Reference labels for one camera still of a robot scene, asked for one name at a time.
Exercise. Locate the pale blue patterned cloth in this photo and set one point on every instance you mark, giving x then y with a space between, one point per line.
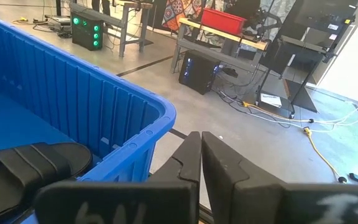
283 7

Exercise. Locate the black rubber slide sandal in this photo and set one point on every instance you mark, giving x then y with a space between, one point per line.
26 168

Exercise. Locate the black computer with blue light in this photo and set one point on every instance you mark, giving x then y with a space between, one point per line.
197 74

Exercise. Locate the white flat box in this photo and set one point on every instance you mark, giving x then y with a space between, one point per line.
270 100

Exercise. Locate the person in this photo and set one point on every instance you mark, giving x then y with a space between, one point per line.
100 6

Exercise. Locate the black rolling monitor stand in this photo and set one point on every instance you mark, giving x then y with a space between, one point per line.
300 43

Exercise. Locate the red plastic bin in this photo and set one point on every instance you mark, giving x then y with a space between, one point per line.
222 20

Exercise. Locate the flat grey electronic device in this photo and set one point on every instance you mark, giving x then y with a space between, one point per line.
57 20

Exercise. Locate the grey workbench with wooden top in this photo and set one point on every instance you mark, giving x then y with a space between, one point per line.
253 43

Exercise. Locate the large blue plastic bin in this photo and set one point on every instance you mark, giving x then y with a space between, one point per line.
73 93

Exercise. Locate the colourful patchwork quilt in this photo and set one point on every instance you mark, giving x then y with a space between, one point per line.
176 12

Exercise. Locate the black computer with green fans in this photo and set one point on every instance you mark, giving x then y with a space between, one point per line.
85 37

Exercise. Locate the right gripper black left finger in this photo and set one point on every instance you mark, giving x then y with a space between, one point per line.
179 186

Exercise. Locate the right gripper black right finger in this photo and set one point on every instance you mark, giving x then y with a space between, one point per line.
228 186

